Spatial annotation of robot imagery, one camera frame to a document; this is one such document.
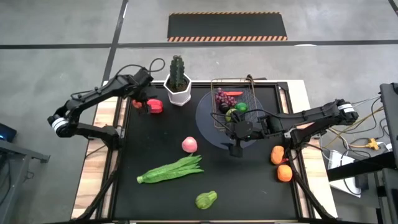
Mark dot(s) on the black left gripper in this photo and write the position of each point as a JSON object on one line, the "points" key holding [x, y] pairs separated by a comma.
{"points": [[146, 91]]}

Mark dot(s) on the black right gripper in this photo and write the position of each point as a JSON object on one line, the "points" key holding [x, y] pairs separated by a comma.
{"points": [[245, 129]]}

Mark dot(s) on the red yellow apple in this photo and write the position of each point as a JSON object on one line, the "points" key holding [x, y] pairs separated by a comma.
{"points": [[136, 104]]}

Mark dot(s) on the red bell pepper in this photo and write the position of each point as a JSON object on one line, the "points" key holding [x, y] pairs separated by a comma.
{"points": [[155, 106]]}

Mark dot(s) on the green pear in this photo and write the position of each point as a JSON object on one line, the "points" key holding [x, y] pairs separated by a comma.
{"points": [[229, 115]]}

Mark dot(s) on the dark glossy plum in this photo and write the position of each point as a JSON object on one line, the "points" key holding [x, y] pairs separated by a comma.
{"points": [[224, 108]]}

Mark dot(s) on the pink peach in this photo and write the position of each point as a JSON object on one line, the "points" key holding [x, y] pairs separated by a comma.
{"points": [[189, 144]]}

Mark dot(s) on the round green lime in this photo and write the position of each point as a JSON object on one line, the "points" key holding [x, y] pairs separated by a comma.
{"points": [[241, 107]]}

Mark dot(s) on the elongated orange fruit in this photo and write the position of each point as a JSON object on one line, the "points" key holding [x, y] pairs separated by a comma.
{"points": [[277, 154]]}

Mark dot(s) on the purple toy grapes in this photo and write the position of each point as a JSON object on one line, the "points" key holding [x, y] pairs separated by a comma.
{"points": [[224, 98]]}

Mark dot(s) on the orange toy carrot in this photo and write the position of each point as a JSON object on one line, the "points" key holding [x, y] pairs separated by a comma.
{"points": [[234, 93]]}

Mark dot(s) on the green pepper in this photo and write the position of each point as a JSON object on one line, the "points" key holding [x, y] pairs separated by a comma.
{"points": [[206, 199]]}

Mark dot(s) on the round orange fruit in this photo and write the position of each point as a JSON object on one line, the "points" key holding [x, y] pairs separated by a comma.
{"points": [[284, 173]]}

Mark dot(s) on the green leafy lettuce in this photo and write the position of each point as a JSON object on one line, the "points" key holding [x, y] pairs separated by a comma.
{"points": [[171, 170]]}

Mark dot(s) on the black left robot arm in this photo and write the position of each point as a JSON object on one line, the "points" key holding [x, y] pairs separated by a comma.
{"points": [[93, 93]]}

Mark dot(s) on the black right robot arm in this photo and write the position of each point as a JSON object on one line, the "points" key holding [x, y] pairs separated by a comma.
{"points": [[311, 118]]}

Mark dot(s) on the white hexagonal plant pot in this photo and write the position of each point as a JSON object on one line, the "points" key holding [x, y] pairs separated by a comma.
{"points": [[178, 98]]}

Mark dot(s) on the dark round plate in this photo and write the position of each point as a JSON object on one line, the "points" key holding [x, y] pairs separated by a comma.
{"points": [[203, 124]]}

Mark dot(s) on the green toy cactus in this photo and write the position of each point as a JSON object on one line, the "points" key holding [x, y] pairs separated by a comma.
{"points": [[177, 71]]}

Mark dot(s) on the light wood side board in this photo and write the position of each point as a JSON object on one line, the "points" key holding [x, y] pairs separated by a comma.
{"points": [[93, 174], [317, 174]]}

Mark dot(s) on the white box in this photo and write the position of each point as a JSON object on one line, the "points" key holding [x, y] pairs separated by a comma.
{"points": [[342, 161]]}

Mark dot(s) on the black hazard-striped floor mat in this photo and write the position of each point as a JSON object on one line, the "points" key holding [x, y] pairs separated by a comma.
{"points": [[227, 25]]}

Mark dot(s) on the black desk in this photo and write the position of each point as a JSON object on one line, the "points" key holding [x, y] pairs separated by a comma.
{"points": [[357, 168]]}

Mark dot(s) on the grey desk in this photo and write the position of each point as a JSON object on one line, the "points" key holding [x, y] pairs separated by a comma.
{"points": [[18, 155]]}

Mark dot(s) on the dark device with blue lights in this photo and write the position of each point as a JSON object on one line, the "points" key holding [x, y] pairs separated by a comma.
{"points": [[6, 132]]}

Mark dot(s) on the yellow power splitter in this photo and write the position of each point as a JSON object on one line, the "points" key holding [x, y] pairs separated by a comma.
{"points": [[372, 144]]}

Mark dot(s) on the computer monitor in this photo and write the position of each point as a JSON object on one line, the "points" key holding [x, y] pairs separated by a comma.
{"points": [[390, 118]]}

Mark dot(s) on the black aluminium table frame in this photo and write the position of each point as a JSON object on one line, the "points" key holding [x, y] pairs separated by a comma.
{"points": [[115, 186]]}

